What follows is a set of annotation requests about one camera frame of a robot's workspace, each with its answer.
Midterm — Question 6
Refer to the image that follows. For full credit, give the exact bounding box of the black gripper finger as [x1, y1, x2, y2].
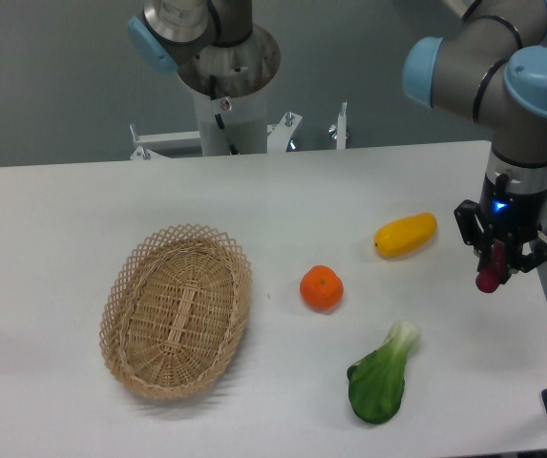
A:
[453, 199, 498, 273]
[500, 230, 547, 283]

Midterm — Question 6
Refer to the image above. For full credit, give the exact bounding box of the woven wicker basket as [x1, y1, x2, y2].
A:
[99, 224, 252, 401]

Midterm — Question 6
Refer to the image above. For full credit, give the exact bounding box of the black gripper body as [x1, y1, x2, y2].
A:
[478, 150, 547, 242]

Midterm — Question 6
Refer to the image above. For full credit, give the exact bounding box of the black base cable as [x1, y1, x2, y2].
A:
[208, 74, 240, 156]

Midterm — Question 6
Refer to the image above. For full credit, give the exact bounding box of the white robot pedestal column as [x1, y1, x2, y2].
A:
[193, 90, 268, 156]

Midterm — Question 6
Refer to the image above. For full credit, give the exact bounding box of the green bok choy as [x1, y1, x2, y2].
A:
[347, 320, 421, 425]

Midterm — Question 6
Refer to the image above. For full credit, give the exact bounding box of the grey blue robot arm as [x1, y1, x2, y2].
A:
[127, 1, 547, 293]

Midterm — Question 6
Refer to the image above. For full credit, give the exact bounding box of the yellow mango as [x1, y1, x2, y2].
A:
[373, 212, 438, 259]

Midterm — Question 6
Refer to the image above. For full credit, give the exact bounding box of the purple sweet potato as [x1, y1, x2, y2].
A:
[475, 241, 506, 294]

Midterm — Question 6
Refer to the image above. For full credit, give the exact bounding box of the orange tangerine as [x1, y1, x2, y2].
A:
[300, 265, 345, 311]

